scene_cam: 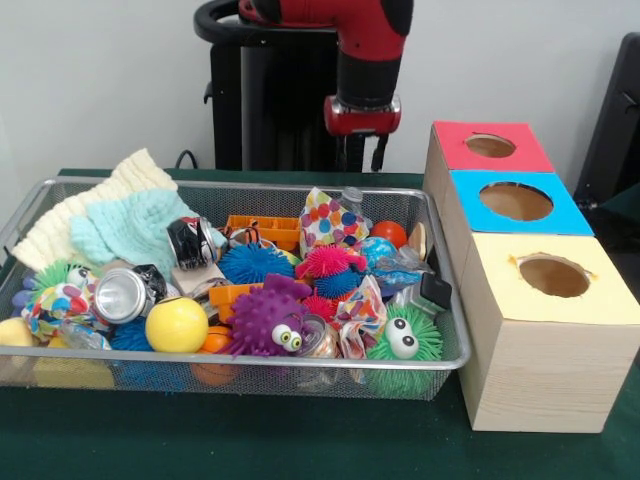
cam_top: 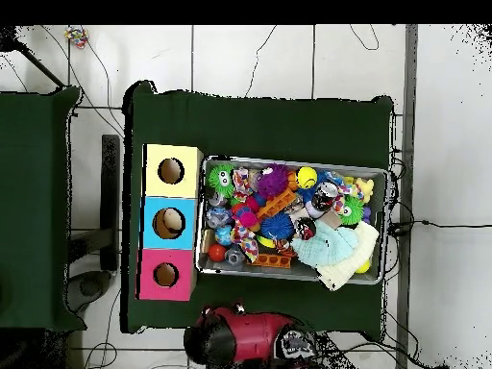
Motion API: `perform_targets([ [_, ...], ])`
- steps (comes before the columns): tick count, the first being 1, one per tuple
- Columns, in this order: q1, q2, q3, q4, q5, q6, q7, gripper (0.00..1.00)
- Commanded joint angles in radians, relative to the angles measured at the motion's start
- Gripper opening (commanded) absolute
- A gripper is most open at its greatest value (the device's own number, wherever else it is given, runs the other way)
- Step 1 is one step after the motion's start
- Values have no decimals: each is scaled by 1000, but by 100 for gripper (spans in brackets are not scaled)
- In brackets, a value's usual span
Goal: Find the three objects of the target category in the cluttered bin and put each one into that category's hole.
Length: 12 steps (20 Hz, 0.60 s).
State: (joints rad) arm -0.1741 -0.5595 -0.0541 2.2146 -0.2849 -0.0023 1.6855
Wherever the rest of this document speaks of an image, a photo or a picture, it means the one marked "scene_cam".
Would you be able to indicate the mint green cloth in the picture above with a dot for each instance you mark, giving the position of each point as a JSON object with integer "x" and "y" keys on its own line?
{"x": 135, "y": 225}

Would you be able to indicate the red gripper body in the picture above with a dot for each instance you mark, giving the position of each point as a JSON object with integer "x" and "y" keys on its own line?
{"x": 362, "y": 122}

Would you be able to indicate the crushed black can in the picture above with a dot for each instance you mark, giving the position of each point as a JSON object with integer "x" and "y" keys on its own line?
{"x": 192, "y": 245}

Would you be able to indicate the dark green tablecloth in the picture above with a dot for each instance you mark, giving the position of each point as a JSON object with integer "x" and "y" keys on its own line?
{"x": 300, "y": 440}
{"x": 625, "y": 210}

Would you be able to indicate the green spiky toy with eyes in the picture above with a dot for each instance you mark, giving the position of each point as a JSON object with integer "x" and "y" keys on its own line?
{"x": 405, "y": 335}

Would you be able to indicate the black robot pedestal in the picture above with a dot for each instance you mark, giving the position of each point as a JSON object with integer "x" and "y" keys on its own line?
{"x": 280, "y": 100}

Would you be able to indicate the crushed clear plastic bottle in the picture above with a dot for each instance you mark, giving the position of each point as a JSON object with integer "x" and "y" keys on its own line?
{"x": 351, "y": 197}

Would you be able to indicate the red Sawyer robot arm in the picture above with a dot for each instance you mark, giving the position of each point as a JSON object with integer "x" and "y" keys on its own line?
{"x": 370, "y": 40}

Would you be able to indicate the yellow smiley ball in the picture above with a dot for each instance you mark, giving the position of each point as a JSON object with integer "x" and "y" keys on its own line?
{"x": 176, "y": 324}

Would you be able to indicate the wooden three-hole box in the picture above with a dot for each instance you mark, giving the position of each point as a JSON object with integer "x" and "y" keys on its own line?
{"x": 540, "y": 375}

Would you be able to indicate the polka dot paper napkin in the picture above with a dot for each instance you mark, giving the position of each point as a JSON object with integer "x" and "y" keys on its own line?
{"x": 330, "y": 220}

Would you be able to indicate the purple spiky toy with eyes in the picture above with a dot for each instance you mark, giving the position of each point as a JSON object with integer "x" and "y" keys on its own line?
{"x": 265, "y": 315}

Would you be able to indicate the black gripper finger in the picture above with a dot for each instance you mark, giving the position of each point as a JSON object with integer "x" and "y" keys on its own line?
{"x": 381, "y": 150}
{"x": 349, "y": 152}

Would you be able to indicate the cream knitted cloth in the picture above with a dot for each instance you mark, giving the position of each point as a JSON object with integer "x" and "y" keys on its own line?
{"x": 50, "y": 230}

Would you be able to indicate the crushed silver can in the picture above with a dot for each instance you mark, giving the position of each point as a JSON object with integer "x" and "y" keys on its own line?
{"x": 120, "y": 295}

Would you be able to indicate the red rubber ball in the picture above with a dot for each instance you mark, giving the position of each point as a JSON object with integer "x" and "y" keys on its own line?
{"x": 389, "y": 235}

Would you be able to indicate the blue spiky ball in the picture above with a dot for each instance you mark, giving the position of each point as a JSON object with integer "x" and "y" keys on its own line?
{"x": 255, "y": 265}

